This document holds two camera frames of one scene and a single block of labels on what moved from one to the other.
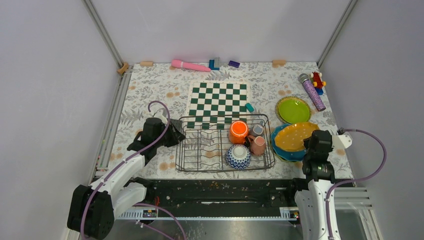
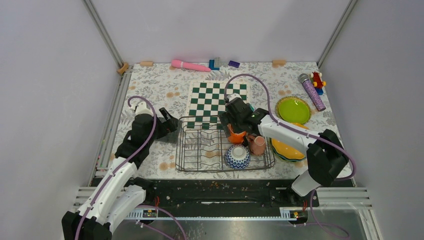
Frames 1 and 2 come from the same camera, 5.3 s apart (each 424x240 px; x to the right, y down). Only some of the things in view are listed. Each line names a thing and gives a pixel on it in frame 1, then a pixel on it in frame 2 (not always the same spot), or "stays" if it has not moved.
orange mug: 238,129 stays
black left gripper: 175,136 → 168,126
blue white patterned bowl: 238,156 stays
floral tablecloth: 240,120 stays
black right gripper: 306,141 → 226,118
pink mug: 257,144 stays
